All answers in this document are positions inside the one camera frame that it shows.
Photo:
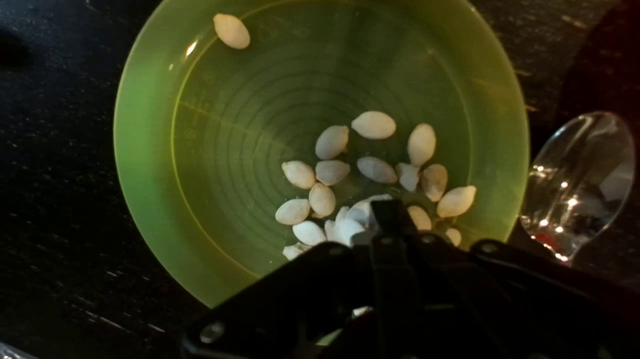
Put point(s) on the black coffee table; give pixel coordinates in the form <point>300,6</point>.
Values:
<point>52,199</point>

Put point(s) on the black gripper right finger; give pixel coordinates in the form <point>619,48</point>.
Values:
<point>405,229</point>

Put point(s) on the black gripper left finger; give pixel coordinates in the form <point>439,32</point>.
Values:
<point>382,225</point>

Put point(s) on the single white seed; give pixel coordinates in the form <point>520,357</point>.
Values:
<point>233,30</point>

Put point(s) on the green plastic bowl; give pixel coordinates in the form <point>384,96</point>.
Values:
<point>220,165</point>

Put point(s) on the pile of white seeds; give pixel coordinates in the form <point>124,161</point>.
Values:
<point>373,124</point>

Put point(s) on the clear shiny spoon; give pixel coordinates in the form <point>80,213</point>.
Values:
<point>580,171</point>

